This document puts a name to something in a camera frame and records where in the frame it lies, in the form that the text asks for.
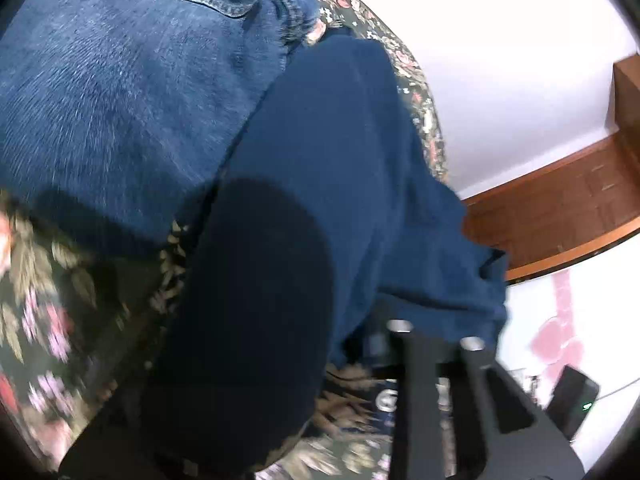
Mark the navy patterned hooded jacket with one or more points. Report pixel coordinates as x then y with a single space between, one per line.
325 209

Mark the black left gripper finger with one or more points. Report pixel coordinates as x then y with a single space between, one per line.
499 432

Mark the blue denim jeans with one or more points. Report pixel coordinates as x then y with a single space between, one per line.
117 114

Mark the black power adapter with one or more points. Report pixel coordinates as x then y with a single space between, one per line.
572 397

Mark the brown wooden door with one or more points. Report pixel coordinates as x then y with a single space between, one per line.
574 208

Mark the green floral bedspread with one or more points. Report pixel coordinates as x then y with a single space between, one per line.
75 317

